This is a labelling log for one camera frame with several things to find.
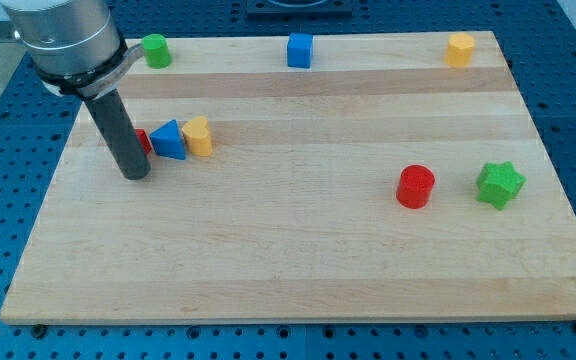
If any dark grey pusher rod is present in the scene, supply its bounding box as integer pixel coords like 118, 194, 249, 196
84, 90, 151, 180

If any yellow heart block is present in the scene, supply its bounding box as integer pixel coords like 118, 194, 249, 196
182, 116, 213, 157

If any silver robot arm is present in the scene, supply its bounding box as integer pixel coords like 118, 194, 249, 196
0, 0, 150, 180

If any small red block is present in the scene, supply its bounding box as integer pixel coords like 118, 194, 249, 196
135, 128, 153, 155

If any blue triangle block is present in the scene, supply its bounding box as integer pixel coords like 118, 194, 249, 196
150, 120, 186, 160

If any green cylinder block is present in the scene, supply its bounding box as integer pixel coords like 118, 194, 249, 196
141, 34, 172, 69

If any blue cube block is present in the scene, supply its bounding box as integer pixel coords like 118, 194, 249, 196
286, 33, 314, 69

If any wooden board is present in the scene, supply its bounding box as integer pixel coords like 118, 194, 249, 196
0, 31, 576, 325

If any red cylinder block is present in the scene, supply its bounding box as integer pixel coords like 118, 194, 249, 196
395, 165, 435, 209

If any yellow hexagon block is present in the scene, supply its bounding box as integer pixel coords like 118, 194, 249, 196
444, 33, 475, 68

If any green star block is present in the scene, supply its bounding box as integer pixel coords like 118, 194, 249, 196
476, 161, 526, 210

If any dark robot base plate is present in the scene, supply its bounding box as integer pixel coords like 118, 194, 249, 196
245, 0, 355, 17

